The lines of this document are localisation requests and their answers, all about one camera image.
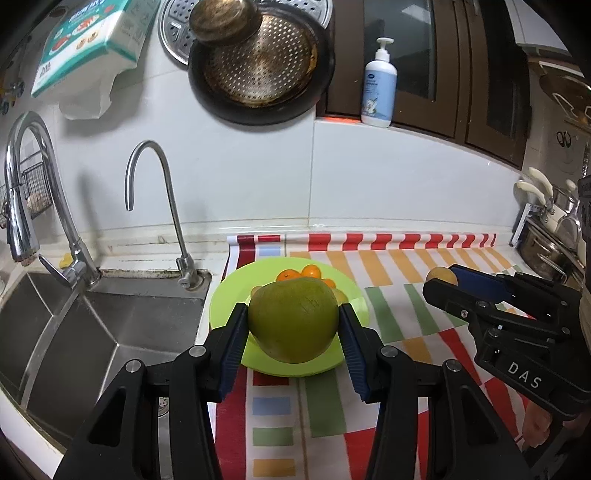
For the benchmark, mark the yellow sponge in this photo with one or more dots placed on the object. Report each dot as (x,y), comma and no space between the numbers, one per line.
(67,261)

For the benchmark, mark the round metal steamer plate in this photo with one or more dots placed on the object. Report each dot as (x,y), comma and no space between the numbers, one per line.
(173,32)

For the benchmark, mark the colourful striped tablecloth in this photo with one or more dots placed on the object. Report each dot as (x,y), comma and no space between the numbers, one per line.
(323,415)

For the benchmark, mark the white pump lotion bottle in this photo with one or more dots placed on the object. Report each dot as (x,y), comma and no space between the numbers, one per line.
(379,87)

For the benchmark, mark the metal sink drain strainer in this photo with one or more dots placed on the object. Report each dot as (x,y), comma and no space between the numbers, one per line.
(161,405)

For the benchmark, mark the dark wooden window frame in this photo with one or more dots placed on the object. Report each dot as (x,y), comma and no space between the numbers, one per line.
(461,69)

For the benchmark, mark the copper perforated colander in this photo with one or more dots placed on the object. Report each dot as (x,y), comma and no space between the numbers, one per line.
(272,60)

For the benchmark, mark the small beige round fruit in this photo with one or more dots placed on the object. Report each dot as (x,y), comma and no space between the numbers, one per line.
(437,275)

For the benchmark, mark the large yellow-green fruit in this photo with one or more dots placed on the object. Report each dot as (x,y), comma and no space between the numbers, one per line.
(293,321)

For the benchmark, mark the lime green plate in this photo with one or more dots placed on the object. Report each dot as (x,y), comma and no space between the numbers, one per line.
(226,300)

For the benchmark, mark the beige scrubber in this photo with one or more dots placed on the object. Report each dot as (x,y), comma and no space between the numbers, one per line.
(35,201)

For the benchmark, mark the person's right hand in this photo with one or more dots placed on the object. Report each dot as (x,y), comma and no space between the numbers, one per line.
(538,424)

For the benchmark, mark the small dark green fruit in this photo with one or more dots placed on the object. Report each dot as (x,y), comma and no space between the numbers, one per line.
(255,290)

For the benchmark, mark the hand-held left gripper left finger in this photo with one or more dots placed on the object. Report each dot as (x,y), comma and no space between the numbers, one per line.
(233,350)

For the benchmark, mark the black scissors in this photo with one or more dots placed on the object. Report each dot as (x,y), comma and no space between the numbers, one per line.
(563,138)

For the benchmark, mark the stainless steel sink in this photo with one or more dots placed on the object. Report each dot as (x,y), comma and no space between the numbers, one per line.
(92,332)

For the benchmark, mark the small orange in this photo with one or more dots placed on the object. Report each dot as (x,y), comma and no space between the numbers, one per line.
(288,276)
(328,282)
(310,271)

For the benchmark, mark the black frying pan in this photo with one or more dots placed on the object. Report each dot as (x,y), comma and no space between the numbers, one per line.
(258,113)

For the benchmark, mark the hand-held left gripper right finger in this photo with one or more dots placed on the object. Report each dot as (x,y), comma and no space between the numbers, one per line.
(353,355)

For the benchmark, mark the white plastic bag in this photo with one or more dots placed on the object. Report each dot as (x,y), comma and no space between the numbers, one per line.
(92,92)

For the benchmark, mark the stainless steel pot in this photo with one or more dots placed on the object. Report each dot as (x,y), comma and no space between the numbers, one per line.
(540,251)

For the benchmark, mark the shiny metal kettle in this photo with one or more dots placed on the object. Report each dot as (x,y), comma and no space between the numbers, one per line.
(565,226)

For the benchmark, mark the paper towel package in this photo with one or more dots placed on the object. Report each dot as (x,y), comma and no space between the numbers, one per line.
(92,41)

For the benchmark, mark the copper metal bowl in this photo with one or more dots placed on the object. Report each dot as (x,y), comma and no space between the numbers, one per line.
(226,21)

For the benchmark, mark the thin gooseneck faucet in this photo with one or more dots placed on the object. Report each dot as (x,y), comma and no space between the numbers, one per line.
(159,203)

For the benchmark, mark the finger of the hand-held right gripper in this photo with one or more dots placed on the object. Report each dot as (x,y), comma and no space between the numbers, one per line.
(452,300)
(485,286)

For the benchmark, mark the large chrome faucet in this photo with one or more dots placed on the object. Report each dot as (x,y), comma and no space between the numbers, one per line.
(27,184)

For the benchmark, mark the metal knife rack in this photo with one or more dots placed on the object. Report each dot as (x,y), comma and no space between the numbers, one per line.
(519,228)

